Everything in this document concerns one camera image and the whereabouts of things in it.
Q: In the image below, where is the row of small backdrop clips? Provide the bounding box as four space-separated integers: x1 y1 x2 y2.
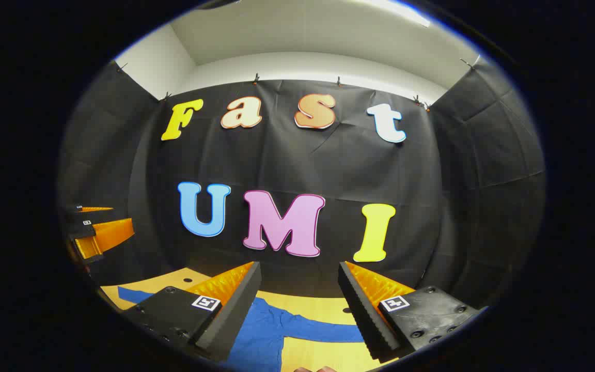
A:
116 58 476 112

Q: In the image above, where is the blue corduroy shirt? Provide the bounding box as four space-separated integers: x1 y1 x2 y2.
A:
118 287 365 372

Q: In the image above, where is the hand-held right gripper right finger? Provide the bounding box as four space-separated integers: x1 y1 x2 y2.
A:
338 260 487 361

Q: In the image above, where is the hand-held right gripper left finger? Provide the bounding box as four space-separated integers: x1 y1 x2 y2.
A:
122 261 262 362

